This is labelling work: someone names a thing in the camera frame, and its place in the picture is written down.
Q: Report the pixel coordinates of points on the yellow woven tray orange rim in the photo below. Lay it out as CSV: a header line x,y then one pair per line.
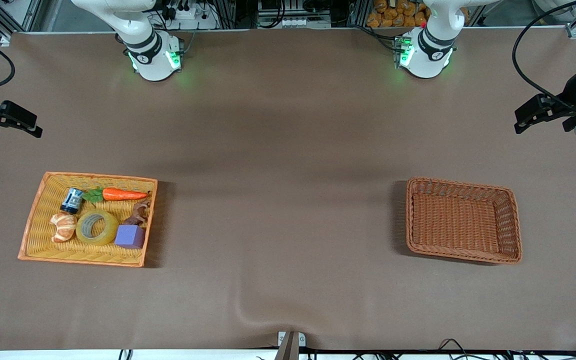
x,y
43,247

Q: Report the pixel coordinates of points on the brown wicker basket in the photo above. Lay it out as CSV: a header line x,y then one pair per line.
x,y
455,222

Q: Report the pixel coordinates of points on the pile of orange toy breads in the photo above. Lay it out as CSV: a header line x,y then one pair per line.
x,y
393,15

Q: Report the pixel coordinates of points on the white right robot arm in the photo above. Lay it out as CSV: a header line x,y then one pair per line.
x,y
150,60

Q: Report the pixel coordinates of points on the yellow tape roll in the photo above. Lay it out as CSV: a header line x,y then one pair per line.
x,y
110,230

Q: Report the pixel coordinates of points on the grey camera stand post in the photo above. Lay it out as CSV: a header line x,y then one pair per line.
x,y
288,350

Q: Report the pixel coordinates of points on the orange toy carrot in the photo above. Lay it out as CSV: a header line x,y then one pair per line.
x,y
123,194

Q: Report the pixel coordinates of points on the long white power strip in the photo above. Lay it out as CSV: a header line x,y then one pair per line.
x,y
293,22

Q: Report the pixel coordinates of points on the grey metal table bracket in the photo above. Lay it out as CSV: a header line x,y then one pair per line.
x,y
301,340

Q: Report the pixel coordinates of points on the purple foam block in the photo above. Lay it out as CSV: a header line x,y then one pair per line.
x,y
129,237

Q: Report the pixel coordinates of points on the brown toy animal figure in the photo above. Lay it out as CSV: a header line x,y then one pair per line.
x,y
137,216

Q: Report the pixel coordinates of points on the toy croissant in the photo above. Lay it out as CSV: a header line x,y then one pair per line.
x,y
63,231

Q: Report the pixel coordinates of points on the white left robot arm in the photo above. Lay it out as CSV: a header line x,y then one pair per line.
x,y
425,62

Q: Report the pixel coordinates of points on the small blue can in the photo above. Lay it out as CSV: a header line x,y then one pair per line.
x,y
71,201

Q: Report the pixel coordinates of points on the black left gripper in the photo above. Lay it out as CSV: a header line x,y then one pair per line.
x,y
569,96

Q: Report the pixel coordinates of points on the white power strip with plugs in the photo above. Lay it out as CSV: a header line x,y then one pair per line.
x,y
193,19

